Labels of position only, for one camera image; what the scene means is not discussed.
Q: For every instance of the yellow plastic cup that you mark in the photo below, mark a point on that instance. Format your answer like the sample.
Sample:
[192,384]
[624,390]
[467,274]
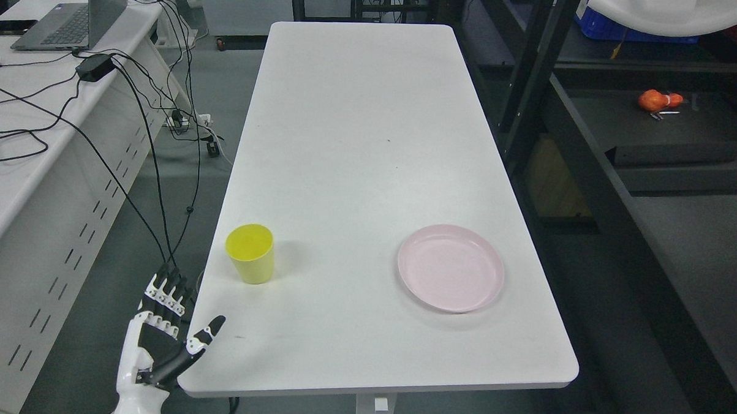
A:
[251,249]

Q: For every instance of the white side desk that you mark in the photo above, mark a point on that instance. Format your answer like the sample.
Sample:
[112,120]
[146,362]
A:
[69,153]

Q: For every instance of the white round lamp shade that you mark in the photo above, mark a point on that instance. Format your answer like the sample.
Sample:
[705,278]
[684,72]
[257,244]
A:
[670,18]

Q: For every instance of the pink plastic plate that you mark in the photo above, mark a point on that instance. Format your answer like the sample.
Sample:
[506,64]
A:
[450,268]

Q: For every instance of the orange plush toy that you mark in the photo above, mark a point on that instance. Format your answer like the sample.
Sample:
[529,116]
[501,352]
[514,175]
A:
[653,101]

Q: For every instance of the white power strip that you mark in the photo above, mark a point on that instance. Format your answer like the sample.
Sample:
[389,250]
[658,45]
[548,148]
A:
[179,123]

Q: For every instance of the black metal rack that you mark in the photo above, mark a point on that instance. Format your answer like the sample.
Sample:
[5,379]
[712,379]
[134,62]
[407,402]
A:
[635,213]

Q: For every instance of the white work table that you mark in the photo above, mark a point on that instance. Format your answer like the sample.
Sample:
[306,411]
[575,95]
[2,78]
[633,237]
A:
[357,135]

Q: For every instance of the grey laptop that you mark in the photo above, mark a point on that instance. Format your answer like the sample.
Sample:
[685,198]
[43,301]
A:
[71,26]

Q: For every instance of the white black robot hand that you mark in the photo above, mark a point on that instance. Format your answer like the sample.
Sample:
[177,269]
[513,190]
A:
[153,355]

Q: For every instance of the black power adapter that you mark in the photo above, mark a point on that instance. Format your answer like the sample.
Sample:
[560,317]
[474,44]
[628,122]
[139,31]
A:
[95,67]

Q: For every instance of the black smartphone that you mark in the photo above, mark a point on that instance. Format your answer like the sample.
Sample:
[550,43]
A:
[16,28]

